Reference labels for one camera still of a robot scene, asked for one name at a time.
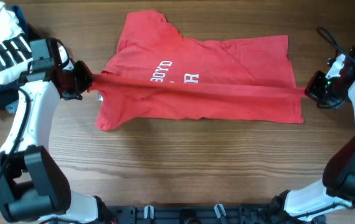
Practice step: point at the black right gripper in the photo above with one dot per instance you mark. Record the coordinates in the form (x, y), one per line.
(312, 90)

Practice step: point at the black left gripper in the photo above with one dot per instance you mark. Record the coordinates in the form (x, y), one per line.
(86, 79)

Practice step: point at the red soccer t-shirt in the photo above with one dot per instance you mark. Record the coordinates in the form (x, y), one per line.
(158, 73)

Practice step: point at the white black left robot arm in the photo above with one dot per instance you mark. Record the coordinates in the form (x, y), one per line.
(32, 186)

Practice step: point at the grey folded shirt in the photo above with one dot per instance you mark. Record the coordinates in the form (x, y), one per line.
(12, 107)

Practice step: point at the white black printed folded shirt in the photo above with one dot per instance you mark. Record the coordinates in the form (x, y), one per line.
(0, 46)

